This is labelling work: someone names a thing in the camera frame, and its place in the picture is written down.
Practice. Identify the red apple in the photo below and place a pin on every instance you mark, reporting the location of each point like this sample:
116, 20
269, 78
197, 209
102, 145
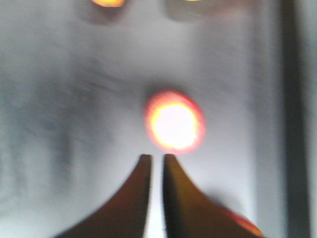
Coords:
174, 122
245, 223

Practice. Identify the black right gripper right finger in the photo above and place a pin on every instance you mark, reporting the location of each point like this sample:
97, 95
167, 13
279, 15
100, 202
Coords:
191, 214

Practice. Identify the orange fruit middle right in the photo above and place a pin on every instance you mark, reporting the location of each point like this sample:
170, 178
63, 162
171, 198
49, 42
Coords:
109, 3

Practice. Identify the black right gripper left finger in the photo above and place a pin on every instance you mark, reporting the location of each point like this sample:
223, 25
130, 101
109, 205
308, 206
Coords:
124, 215

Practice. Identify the black wooden display table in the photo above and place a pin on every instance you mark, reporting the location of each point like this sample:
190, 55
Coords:
75, 78

